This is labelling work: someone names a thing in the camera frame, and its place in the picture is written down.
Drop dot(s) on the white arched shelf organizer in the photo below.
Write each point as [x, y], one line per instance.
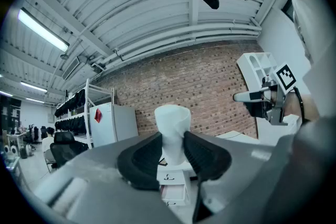
[258, 65]

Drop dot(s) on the row of black bags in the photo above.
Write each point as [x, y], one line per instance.
[71, 105]

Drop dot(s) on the white cabinet with red sign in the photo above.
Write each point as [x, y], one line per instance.
[115, 123]

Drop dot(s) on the person's right forearm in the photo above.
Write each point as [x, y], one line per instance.
[296, 108]

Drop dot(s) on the red sticker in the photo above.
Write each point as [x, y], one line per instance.
[97, 115]

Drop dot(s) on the black mesh office chair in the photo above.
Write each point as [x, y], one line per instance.
[64, 147]

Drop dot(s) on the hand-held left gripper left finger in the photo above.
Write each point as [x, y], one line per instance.
[139, 162]

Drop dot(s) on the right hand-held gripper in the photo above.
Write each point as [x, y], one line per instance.
[284, 78]

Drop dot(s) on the long ceiling tube light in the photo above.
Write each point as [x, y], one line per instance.
[43, 30]
[34, 86]

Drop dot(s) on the grey ceiling vent unit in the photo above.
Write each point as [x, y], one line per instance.
[71, 68]

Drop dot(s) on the grey wall box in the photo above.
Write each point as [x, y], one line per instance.
[50, 118]

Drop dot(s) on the white metal rack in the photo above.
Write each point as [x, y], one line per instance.
[90, 91]

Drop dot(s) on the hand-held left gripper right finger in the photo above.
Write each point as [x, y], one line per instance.
[207, 157]

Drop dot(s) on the white ceiling pipe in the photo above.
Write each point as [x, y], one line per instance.
[183, 39]

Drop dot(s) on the white plastic cup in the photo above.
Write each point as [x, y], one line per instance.
[172, 128]

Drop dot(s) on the person's light shirt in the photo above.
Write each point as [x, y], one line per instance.
[315, 29]

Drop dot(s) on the white drawer cabinet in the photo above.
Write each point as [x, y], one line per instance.
[172, 191]

